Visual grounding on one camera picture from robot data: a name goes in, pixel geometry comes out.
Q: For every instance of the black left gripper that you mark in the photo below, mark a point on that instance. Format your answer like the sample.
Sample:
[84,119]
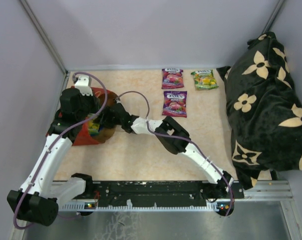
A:
[91,116]

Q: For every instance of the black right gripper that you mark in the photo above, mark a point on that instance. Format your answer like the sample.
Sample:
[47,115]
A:
[108,118]

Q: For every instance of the purple berries candy packet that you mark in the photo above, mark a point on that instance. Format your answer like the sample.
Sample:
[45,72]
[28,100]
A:
[175,103]
[172,78]

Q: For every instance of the green snack packet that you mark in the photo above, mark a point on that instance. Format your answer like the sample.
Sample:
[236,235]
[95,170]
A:
[204,80]

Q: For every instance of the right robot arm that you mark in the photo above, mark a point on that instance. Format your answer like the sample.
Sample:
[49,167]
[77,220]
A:
[175,140]

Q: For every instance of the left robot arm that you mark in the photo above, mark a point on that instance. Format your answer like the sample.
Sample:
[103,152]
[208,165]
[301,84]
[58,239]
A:
[35,201]

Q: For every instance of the black floral blanket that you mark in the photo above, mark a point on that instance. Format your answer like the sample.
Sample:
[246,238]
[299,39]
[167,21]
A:
[263,111]

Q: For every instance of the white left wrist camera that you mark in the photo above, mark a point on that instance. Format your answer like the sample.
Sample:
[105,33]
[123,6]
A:
[83,84]

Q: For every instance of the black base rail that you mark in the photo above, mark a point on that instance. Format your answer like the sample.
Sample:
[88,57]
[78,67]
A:
[158,193]

